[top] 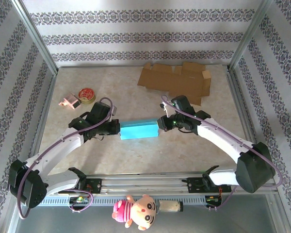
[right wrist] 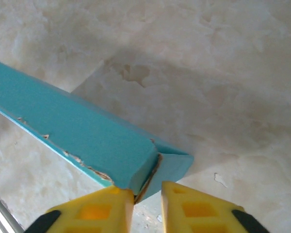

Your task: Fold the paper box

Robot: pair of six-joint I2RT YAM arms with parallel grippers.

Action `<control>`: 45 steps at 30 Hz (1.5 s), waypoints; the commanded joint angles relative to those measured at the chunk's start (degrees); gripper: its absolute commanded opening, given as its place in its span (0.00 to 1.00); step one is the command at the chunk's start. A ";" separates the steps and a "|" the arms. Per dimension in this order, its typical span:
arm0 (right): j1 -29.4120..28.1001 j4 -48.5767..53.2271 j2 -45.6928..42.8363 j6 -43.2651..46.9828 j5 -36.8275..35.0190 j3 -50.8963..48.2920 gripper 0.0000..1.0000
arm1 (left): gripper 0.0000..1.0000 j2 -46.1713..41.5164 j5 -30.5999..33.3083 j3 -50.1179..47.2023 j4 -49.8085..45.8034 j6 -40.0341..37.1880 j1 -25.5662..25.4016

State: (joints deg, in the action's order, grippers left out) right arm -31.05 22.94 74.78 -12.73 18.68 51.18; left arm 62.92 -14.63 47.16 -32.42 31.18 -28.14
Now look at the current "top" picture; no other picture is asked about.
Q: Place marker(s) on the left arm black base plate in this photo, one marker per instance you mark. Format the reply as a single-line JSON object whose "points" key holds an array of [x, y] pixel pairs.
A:
{"points": [[94, 185]]}

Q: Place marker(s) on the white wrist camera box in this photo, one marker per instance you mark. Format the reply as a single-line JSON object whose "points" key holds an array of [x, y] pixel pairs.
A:
{"points": [[114, 109], [166, 110]]}

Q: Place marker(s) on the clear jar with beige filling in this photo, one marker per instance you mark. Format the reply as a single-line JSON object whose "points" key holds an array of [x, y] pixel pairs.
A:
{"points": [[169, 206]]}

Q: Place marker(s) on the white and blue paper box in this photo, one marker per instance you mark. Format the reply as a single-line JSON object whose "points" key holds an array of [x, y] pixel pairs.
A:
{"points": [[139, 129]]}

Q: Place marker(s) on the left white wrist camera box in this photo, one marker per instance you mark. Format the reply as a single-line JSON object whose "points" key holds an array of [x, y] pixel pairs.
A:
{"points": [[114, 109]]}

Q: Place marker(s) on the aluminium side rail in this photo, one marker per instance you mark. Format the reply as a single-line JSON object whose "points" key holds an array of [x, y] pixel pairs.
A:
{"points": [[232, 80], [48, 102]]}

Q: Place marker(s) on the brown cardboard box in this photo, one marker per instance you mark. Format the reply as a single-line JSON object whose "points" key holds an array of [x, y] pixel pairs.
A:
{"points": [[174, 80]]}

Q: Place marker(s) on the small circuit board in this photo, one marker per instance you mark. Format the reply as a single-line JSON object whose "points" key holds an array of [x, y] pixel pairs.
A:
{"points": [[78, 199], [212, 199]]}

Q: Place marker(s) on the gold tin with red lid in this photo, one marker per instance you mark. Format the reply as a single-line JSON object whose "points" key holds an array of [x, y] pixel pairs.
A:
{"points": [[86, 95]]}

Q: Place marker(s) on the pink plush doll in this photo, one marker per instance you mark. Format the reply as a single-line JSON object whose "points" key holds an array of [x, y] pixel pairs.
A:
{"points": [[138, 213]]}

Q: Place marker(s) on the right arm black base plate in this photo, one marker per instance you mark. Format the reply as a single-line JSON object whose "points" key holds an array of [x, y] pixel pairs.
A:
{"points": [[194, 185]]}

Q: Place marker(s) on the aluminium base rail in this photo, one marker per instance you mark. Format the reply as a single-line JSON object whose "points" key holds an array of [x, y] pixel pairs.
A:
{"points": [[145, 182]]}

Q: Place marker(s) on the pink plastic toy piece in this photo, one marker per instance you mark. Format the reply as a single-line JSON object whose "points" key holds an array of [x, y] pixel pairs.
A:
{"points": [[70, 100]]}

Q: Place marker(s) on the aluminium frame post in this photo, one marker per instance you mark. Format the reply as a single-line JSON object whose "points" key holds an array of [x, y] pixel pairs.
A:
{"points": [[247, 38], [36, 38]]}

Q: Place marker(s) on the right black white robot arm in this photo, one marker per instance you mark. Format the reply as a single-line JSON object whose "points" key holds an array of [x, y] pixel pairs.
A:
{"points": [[223, 136]]}

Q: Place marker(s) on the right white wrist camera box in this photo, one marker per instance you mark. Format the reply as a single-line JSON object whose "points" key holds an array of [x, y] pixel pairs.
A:
{"points": [[166, 110]]}

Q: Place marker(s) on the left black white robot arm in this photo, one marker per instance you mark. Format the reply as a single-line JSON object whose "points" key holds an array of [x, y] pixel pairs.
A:
{"points": [[58, 150]]}

